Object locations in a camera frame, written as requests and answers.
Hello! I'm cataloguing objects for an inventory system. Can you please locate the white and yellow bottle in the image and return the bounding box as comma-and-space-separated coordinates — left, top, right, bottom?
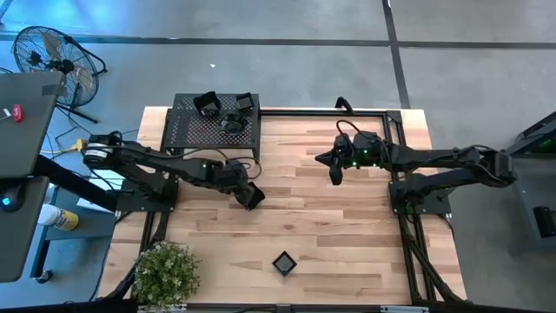
36, 203, 80, 231

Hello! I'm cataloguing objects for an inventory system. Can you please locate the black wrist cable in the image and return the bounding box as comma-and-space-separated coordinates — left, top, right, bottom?
175, 146, 263, 180
335, 119, 364, 143

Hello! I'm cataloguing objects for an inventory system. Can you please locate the black computer mouse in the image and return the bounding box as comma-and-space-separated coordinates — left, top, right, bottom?
0, 184, 25, 214

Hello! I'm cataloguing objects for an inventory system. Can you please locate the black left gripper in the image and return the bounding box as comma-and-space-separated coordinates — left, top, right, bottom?
221, 159, 261, 210

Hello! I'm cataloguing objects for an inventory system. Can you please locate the black floor cable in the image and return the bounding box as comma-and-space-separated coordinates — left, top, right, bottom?
45, 103, 140, 157

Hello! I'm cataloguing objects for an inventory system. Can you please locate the black small square mini plate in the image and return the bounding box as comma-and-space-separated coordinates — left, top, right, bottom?
271, 250, 299, 278
235, 91, 256, 111

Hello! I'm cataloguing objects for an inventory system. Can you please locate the white paper sheet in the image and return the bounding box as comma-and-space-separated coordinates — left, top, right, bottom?
76, 171, 127, 214

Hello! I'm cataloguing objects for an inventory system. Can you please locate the black floor fan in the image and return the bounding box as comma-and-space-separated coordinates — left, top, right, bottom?
11, 25, 109, 125

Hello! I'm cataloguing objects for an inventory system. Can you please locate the dark grey equipment cart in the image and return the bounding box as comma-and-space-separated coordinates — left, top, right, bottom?
478, 110, 556, 253

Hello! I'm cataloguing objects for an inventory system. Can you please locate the black perforated metal shelf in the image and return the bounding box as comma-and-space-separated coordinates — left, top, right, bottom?
161, 92, 261, 165

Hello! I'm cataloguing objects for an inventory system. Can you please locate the black desk support beam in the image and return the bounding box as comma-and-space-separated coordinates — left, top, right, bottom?
32, 154, 121, 212

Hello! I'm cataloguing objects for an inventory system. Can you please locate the artificial green potted plant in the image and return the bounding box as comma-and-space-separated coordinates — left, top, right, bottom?
133, 241, 202, 310

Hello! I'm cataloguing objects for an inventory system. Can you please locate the large grey desk panel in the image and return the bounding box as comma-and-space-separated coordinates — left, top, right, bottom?
0, 70, 66, 180

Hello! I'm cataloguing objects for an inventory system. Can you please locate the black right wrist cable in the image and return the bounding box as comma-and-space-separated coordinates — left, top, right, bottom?
335, 119, 364, 143

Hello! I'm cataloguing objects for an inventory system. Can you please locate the black arched cable loop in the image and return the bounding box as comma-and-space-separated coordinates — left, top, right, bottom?
334, 96, 355, 113

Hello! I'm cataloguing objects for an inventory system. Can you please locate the yellow power plug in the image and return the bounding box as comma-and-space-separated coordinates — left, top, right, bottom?
64, 137, 90, 153

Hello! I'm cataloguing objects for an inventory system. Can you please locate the blue desk leg with caster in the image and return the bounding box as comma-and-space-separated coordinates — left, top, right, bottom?
29, 186, 60, 284

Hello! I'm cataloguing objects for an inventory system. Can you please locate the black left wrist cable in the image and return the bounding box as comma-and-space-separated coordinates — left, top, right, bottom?
175, 146, 263, 180

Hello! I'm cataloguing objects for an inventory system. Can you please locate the black wavy square mini plate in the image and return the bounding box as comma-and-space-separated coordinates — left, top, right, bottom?
236, 181, 267, 213
192, 90, 223, 118

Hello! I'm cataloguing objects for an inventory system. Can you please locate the black aluminium extrusion frame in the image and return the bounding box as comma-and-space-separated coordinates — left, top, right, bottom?
102, 108, 468, 313

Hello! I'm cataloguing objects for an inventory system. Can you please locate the black round lobed mini plate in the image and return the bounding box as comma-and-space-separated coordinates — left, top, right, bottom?
218, 112, 249, 137

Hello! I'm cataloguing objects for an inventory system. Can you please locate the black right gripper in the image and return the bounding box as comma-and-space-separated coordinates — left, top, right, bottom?
314, 133, 361, 187

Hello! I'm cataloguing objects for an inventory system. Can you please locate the black box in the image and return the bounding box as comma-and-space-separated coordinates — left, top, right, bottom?
533, 204, 556, 239

